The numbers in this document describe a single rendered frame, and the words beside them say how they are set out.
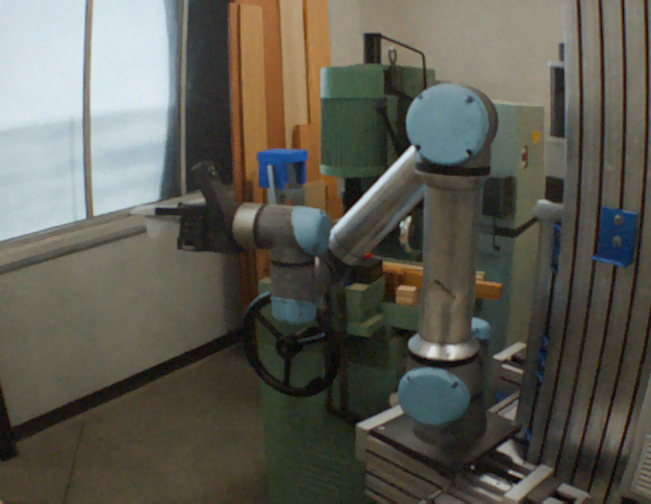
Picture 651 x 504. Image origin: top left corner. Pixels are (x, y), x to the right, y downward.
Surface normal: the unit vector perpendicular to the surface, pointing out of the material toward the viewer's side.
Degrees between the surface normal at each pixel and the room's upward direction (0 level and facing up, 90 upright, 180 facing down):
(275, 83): 87
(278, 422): 90
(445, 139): 83
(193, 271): 90
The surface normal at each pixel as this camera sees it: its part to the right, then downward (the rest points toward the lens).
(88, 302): 0.83, 0.15
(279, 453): -0.48, 0.23
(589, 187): -0.76, 0.17
